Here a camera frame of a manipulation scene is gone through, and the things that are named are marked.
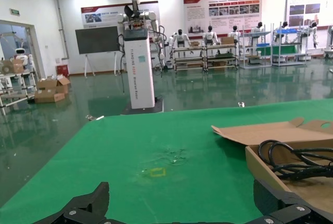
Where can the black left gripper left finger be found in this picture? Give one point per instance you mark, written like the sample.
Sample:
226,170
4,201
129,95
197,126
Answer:
86,208

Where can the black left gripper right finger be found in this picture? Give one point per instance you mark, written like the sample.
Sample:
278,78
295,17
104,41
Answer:
275,203

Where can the cardboard box torn front edge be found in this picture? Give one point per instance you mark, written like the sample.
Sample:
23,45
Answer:
273,132

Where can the red fire equipment box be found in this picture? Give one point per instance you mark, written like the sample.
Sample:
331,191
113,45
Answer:
63,71

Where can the green tablecloth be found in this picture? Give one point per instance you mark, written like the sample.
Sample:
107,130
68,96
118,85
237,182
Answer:
130,143

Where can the metal table clip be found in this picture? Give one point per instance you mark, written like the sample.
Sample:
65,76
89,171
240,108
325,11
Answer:
241,104
93,117

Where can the small white tape scrap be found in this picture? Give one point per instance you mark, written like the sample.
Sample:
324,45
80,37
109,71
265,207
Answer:
174,161

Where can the flat cardboard carton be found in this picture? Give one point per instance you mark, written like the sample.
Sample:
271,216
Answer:
49,97

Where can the open cardboard carton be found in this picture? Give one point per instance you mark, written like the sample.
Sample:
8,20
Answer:
53,84

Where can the white pipe rack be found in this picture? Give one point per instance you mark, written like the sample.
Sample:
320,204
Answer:
15,96

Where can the metal workbench rack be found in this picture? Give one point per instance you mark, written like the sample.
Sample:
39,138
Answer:
188,58
255,57
291,57
221,57

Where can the cardboard carton with hole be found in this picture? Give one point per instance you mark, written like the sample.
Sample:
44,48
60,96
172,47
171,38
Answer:
13,66

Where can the small white round-head robot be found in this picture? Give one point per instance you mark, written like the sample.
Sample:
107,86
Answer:
21,56

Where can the black display on stand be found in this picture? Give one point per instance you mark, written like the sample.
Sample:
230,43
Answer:
96,39

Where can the white humanoid robot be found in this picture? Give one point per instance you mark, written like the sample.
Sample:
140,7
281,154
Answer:
313,30
283,29
209,36
257,30
179,39
235,34

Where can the red white poster board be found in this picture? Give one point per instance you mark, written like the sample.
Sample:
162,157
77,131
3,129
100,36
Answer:
309,5
223,13
104,13

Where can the green exit sign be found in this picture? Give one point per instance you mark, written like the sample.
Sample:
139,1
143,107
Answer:
14,12

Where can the grey wall pipe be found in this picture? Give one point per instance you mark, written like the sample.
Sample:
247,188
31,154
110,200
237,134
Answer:
62,26

